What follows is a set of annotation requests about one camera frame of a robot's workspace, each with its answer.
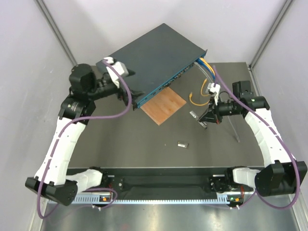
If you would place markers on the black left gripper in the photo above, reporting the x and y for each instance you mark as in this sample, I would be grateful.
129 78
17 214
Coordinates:
121 96

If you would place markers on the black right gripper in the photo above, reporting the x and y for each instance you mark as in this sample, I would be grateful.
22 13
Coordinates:
212 114

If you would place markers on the dark transceiver module pair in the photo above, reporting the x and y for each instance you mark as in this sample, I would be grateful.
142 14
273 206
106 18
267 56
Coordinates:
196 117

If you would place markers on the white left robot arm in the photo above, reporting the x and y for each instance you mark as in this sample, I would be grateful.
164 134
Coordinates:
51 180

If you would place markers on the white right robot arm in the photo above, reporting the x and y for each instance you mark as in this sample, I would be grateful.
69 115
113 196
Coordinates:
281 173

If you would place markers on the silver transceiver module bottom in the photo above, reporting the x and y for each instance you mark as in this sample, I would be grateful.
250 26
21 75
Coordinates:
183 144

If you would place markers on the wooden board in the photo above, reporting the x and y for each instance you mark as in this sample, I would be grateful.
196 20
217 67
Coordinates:
162 106

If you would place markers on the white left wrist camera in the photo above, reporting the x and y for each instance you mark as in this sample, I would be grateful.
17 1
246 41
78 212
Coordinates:
115 68

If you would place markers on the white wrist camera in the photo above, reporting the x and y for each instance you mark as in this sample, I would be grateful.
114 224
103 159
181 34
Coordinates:
115 68
213 89

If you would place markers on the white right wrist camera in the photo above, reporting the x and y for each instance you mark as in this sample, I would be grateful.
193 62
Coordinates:
213 89

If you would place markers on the dark blue network switch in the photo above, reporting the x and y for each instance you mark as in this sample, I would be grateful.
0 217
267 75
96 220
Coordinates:
158 58

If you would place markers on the grey slotted cable duct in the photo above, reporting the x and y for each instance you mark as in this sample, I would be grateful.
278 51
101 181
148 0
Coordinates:
106 198

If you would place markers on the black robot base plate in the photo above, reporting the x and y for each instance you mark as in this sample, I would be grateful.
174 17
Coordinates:
168 182

